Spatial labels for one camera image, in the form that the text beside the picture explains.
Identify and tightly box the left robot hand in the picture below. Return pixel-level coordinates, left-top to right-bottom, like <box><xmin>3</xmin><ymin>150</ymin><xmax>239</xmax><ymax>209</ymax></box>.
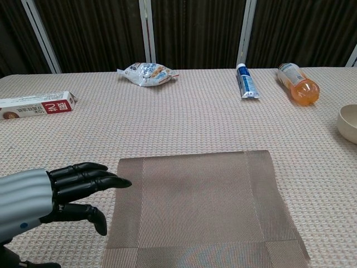
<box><xmin>0</xmin><ymin>162</ymin><xmax>132</xmax><ymax>244</ymax></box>

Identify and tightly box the blue white toothpaste tube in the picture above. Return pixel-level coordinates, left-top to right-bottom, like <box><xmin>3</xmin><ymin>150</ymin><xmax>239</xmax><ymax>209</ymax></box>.
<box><xmin>235</xmin><ymin>63</ymin><xmax>260</xmax><ymax>100</ymax></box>

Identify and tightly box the beige bowl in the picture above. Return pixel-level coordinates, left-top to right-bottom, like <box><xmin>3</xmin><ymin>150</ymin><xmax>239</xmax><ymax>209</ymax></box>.
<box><xmin>336</xmin><ymin>103</ymin><xmax>357</xmax><ymax>145</ymax></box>

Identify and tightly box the brown woven placemat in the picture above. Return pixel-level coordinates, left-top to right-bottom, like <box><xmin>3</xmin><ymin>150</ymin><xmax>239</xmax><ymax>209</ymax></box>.
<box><xmin>102</xmin><ymin>150</ymin><xmax>311</xmax><ymax>268</ymax></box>

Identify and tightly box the pink woven tablecloth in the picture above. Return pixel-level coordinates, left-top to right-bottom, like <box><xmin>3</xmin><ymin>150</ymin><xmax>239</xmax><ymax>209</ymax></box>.
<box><xmin>0</xmin><ymin>66</ymin><xmax>357</xmax><ymax>268</ymax></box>

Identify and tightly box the white frame post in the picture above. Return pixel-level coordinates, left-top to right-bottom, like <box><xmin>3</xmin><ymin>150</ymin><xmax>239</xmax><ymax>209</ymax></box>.
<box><xmin>236</xmin><ymin>0</ymin><xmax>257</xmax><ymax>68</ymax></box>
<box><xmin>21</xmin><ymin>0</ymin><xmax>62</xmax><ymax>74</ymax></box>
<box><xmin>345</xmin><ymin>46</ymin><xmax>357</xmax><ymax>68</ymax></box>
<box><xmin>138</xmin><ymin>0</ymin><xmax>156</xmax><ymax>70</ymax></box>

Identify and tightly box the orange drink bottle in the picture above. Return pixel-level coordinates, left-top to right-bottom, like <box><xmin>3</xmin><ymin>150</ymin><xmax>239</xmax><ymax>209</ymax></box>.
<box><xmin>277</xmin><ymin>63</ymin><xmax>320</xmax><ymax>106</ymax></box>

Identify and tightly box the black pleated curtain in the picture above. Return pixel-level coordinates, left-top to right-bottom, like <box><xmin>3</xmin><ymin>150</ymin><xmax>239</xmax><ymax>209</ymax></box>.
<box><xmin>0</xmin><ymin>0</ymin><xmax>357</xmax><ymax>79</ymax></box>

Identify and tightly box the white snack bag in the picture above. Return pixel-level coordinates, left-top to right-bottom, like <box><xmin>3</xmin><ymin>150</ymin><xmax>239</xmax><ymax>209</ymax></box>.
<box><xmin>116</xmin><ymin>61</ymin><xmax>180</xmax><ymax>88</ymax></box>

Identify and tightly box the long white red box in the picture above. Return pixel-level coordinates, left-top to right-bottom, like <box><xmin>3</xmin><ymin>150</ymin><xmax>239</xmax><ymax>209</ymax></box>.
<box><xmin>0</xmin><ymin>90</ymin><xmax>78</xmax><ymax>121</ymax></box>

